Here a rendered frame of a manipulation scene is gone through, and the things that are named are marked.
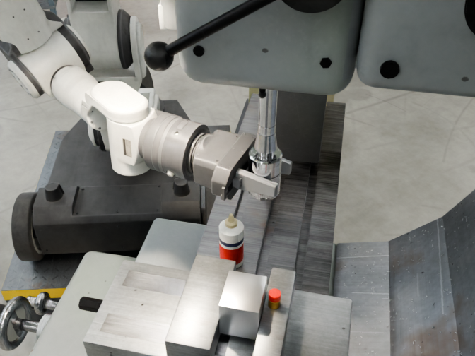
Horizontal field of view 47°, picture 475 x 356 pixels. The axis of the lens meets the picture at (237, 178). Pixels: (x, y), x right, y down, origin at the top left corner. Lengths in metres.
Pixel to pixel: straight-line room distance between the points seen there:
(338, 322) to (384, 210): 1.68
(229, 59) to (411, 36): 0.18
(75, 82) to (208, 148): 0.29
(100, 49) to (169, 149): 0.62
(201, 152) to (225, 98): 2.32
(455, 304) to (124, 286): 0.49
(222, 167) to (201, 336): 0.22
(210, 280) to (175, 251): 0.31
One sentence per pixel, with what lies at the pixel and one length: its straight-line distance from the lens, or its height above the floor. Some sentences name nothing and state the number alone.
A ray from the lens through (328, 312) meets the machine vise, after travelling 0.79.
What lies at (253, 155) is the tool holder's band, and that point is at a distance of 0.75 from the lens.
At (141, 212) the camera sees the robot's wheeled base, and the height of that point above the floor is 0.59.
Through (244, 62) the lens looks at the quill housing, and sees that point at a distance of 0.57.
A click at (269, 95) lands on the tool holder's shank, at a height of 1.26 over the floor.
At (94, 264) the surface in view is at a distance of 1.24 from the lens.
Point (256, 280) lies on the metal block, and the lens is 0.73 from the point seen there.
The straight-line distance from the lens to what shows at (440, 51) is 0.54.
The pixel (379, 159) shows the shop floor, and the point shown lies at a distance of 2.72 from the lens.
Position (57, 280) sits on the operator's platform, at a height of 0.40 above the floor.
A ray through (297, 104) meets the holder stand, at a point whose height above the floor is 1.05.
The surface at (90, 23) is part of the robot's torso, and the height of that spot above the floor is 1.08.
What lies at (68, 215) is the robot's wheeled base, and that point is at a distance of 1.55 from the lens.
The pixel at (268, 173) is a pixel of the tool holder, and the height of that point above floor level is 1.14.
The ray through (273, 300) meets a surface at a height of 1.04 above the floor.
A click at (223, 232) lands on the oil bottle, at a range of 0.87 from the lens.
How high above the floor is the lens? 1.62
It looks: 40 degrees down
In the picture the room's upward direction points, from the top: straight up
